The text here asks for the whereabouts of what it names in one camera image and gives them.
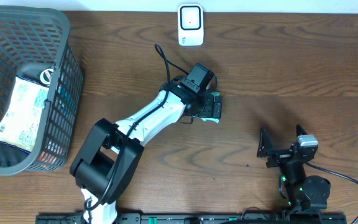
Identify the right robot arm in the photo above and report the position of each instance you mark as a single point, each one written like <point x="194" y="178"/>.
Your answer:
<point x="304" y="193"/>

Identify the grey plastic mesh basket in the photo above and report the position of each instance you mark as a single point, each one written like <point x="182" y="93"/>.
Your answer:
<point x="33" y="40"/>

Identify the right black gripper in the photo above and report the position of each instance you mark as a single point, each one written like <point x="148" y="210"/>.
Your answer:
<point x="280" y="156"/>

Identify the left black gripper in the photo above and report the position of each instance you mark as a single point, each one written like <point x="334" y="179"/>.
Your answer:
<point x="201" y="110"/>

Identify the cream snack bag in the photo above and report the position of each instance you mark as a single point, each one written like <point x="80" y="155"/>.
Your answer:
<point x="20" y="124"/>

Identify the teal wet wipes packet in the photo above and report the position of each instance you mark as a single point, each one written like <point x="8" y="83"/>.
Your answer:
<point x="212" y="108"/>

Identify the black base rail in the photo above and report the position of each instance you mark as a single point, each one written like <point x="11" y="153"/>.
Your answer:
<point x="249" y="217"/>

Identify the white barcode scanner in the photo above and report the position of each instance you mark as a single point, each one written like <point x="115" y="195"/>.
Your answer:
<point x="190" y="25"/>

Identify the dark green round-logo packet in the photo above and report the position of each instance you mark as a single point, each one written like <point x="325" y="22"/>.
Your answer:
<point x="45" y="76"/>

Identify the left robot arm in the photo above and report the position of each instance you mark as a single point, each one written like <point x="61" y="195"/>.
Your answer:
<point x="110" y="154"/>

